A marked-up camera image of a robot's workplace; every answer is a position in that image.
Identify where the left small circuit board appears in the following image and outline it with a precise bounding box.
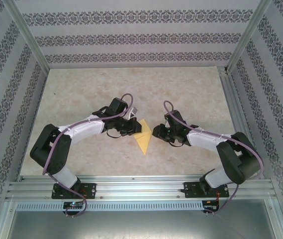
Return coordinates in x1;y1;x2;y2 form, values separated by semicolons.
63;201;85;210

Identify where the left aluminium frame post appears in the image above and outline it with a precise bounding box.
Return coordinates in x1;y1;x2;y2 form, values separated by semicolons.
5;0;51;72

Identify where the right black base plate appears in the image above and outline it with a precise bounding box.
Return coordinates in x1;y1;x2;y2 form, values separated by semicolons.
183;181;230;199

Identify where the small circuit board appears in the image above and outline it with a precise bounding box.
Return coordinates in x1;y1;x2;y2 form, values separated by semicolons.
203;200;220;211
63;201;85;210

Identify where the long aluminium mounting rail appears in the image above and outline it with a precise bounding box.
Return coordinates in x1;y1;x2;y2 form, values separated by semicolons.
5;175;274;200

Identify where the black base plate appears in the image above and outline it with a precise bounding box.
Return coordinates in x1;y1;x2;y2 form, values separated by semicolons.
183;181;230;199
51;183;97;200

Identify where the yellow paper sheet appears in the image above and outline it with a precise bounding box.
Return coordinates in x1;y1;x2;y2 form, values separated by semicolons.
133;119;153;156

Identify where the slotted grey cable duct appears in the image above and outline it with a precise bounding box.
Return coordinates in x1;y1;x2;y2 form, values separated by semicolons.
15;201;204;210

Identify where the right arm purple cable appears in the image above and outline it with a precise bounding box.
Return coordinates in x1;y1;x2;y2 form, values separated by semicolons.
163;101;263;216

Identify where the right aluminium frame post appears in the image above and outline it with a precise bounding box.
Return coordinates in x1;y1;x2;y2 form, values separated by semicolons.
227;0;273;73

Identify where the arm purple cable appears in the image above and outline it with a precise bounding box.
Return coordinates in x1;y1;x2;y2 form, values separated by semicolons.
42;93;135;219
163;101;263;216

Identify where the aluminium side rail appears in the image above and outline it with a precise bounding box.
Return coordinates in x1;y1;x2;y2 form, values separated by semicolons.
218;66;265;179

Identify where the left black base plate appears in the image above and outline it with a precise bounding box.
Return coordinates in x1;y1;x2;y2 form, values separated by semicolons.
51;183;97;200

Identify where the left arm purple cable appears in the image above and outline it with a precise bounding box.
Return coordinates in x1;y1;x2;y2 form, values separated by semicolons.
42;93;135;219

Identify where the right small circuit board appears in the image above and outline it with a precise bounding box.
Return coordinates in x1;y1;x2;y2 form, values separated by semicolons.
203;200;220;211

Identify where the grey sheet metal panel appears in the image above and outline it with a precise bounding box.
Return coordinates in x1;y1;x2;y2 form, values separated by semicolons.
0;199;283;239

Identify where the aluminium frame post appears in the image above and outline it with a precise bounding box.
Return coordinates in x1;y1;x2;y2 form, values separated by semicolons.
5;0;51;72
227;0;273;73

